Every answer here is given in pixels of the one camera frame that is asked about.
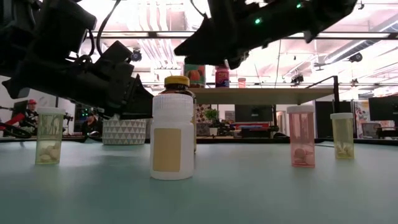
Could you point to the brown fish oil bottle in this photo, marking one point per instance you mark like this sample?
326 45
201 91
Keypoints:
177 81

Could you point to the wooden shelf with black legs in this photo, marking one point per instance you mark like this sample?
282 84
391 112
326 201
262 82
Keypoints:
258 96

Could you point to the white bottle with yellow label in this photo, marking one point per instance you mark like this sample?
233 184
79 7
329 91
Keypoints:
186 140

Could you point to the succulent in white patterned pot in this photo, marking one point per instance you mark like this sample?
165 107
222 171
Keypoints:
124 132

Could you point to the black ceiling camera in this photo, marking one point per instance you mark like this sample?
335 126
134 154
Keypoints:
355 57
136 55

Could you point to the small background potted plant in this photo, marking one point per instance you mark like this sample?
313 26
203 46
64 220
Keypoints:
212 115

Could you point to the grey office chair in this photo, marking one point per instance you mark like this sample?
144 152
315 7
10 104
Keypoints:
370 129

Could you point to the pink pill vial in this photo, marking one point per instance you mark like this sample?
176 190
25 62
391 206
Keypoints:
301 137

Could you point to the red background box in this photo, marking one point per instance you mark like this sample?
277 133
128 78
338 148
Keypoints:
248 125

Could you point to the person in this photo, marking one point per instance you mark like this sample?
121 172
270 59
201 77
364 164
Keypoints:
31 116
90 124

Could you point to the pink-label medicine bottle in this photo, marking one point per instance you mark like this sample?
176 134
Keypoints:
222 77

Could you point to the orange-label gummy bottle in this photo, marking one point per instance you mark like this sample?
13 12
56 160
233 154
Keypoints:
195 76

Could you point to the yellow-green pill vial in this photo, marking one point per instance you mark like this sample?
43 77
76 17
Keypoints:
49 137

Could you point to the black monitor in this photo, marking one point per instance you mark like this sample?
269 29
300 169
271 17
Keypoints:
384 109
253 113
18 109

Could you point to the colourful poster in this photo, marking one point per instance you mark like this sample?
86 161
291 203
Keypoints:
362 115

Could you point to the pale yellow pill vial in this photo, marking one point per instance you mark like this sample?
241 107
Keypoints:
342 137

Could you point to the black table frame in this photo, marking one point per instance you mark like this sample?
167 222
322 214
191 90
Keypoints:
255 140

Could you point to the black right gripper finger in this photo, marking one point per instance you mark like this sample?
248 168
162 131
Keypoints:
199 46

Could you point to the small salmon pill vial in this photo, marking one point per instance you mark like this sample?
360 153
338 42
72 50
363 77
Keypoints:
241 83

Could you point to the black overhead light bar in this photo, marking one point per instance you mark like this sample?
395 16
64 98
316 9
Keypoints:
152 34

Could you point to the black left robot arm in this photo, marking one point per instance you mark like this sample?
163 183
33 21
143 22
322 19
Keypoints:
62 25

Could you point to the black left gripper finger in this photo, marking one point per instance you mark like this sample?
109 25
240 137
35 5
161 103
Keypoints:
143 105

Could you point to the red-dotted patterned panel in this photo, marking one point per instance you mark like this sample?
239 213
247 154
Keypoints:
202 113

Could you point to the green table mat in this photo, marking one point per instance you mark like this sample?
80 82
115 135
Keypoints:
248 199

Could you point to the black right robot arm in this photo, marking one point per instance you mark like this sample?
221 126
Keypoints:
295 21

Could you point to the red bar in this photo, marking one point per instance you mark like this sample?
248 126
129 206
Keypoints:
14 119

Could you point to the black cabinet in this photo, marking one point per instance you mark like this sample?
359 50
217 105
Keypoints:
323 119

